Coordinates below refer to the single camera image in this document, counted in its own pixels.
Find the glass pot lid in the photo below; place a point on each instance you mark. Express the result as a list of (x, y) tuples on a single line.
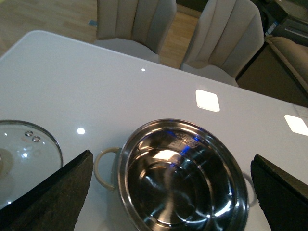
[(28, 155)]

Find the cream electric pot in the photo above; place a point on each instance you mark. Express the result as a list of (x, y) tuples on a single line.
[(172, 175)]

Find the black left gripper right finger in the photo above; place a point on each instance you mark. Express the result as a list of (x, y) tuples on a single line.
[(282, 197)]

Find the beige chair left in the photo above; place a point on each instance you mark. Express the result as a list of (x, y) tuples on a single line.
[(134, 27)]

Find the beige chair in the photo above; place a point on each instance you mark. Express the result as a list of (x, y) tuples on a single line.
[(227, 36), (134, 27)]

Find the beige chair right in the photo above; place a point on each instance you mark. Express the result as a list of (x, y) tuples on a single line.
[(227, 36)]

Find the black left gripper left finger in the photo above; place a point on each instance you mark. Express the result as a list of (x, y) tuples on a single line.
[(54, 204)]

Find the brown sofa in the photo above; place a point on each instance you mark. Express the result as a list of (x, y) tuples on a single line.
[(280, 71)]

